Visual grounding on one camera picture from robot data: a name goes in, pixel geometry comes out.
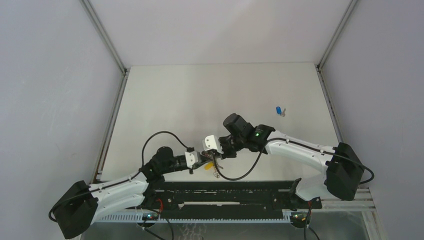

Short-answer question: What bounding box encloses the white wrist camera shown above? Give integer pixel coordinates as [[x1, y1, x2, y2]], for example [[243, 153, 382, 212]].
[[184, 151, 201, 166], [202, 135, 224, 154]]

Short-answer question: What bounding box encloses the right green circuit board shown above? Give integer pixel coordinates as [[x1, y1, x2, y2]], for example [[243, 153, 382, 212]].
[[289, 212, 311, 229]]

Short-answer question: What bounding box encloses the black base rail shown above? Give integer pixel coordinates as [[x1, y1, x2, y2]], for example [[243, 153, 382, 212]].
[[136, 181, 323, 219]]

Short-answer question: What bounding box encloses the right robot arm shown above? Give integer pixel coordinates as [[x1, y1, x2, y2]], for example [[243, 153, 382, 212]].
[[205, 113, 366, 208]]

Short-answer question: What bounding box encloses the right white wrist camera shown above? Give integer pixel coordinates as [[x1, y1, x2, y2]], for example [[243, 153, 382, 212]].
[[202, 135, 224, 154]]

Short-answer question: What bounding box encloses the yellow tagged key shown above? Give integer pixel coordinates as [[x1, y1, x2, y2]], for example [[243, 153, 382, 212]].
[[204, 162, 215, 171]]

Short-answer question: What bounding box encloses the blue tagged key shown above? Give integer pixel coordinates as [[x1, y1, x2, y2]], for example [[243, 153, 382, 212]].
[[276, 106, 286, 117]]

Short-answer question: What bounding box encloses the green circuit board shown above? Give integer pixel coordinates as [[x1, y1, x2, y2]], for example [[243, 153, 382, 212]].
[[289, 212, 311, 229], [142, 212, 160, 221]]

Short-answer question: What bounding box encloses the metal key organizer ring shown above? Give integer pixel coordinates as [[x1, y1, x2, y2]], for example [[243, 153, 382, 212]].
[[202, 155, 224, 179]]

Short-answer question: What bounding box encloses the black camera cable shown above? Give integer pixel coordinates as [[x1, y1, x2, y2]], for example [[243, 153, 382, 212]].
[[48, 131, 194, 223], [211, 137, 375, 186]]

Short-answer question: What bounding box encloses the left green circuit board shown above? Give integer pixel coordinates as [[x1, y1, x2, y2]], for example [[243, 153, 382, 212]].
[[142, 212, 160, 221]]

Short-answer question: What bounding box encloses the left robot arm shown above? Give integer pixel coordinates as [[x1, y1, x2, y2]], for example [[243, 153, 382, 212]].
[[48, 146, 211, 240]]

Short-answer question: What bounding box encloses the white slotted cable duct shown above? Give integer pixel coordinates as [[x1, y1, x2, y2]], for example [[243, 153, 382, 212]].
[[96, 211, 292, 224]]

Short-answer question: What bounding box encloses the left black camera cable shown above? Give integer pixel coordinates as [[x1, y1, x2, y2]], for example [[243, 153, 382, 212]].
[[48, 131, 194, 223]]

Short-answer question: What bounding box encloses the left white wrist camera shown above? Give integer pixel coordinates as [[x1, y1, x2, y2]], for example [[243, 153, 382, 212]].
[[184, 151, 201, 166]]

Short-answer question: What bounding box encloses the right black camera cable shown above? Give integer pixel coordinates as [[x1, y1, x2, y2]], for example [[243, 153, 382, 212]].
[[211, 137, 375, 186]]

